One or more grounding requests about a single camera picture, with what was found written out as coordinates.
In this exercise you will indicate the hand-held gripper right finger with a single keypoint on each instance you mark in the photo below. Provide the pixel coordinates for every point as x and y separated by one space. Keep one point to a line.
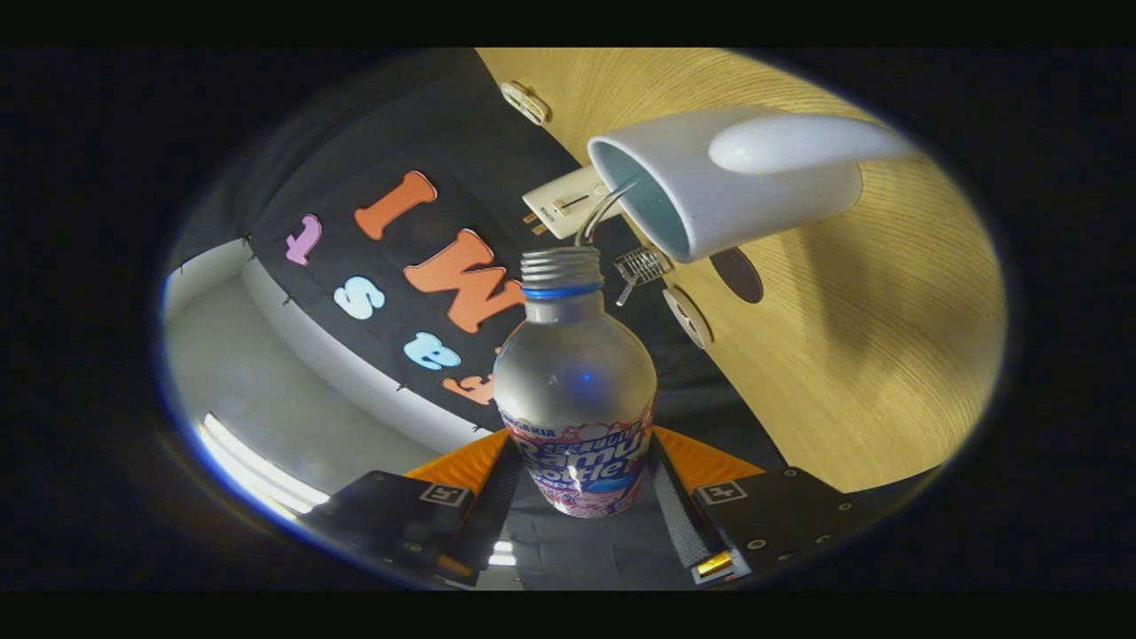
679 519

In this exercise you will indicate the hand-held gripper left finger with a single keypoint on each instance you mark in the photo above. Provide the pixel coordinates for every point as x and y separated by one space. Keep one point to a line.
493 519

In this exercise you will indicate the silver bottle with printed label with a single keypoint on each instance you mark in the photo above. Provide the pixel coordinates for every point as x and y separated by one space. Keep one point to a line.
572 382

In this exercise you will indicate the dark brown round coaster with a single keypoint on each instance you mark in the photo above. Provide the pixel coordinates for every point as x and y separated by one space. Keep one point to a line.
738 275

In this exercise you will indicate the white cup with blue inside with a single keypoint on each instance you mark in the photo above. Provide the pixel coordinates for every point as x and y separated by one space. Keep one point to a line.
710 204

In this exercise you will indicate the clear juice stream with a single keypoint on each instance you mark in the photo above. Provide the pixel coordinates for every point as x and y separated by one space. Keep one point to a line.
602 209

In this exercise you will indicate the white round plate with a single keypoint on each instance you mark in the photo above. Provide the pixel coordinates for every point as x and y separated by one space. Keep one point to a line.
688 317

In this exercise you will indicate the ceiling light panel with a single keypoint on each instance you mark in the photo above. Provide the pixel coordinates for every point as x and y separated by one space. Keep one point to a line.
257 466

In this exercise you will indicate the wooden table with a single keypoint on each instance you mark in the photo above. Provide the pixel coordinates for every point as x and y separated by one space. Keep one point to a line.
870 337

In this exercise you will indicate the brown toast slice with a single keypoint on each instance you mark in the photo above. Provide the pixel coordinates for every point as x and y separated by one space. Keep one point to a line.
535 224

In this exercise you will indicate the white toaster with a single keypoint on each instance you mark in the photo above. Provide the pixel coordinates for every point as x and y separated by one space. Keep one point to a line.
568 200

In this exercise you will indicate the black backdrop cloth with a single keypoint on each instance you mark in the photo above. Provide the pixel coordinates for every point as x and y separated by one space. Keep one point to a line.
355 151

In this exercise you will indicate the white divided tray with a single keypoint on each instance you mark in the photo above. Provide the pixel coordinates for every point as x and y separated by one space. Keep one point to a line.
524 102

